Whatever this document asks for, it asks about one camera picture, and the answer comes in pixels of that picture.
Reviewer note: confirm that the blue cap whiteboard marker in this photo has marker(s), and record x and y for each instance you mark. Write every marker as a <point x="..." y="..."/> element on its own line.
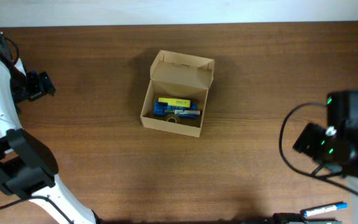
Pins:
<point x="324" y="209"/>

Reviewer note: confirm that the black cap whiteboard marker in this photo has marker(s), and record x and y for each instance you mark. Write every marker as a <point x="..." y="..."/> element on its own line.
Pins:
<point x="183" y="112"/>

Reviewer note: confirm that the brown cardboard box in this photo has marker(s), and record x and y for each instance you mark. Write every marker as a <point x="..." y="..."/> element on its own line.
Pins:
<point x="182" y="76"/>

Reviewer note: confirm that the yellow highlighter black cap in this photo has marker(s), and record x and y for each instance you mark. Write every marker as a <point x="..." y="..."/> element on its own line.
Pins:
<point x="175" y="102"/>

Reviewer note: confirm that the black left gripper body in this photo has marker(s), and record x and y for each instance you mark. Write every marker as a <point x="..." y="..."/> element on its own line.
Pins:
<point x="35" y="88"/>

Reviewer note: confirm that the yellow adhesive tape roll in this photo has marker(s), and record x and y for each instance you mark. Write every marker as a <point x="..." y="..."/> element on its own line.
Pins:
<point x="172" y="118"/>

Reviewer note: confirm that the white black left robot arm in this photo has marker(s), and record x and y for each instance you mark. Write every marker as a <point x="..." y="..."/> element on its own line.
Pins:
<point x="28" y="168"/>

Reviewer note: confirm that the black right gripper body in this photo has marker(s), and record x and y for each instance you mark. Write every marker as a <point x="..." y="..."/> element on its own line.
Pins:
<point x="312" y="142"/>

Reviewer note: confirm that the blue plastic tape dispenser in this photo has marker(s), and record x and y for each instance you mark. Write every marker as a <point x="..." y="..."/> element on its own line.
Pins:
<point x="160" y="107"/>

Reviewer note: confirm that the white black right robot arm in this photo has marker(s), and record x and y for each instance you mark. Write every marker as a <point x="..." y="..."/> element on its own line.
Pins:
<point x="335" y="147"/>

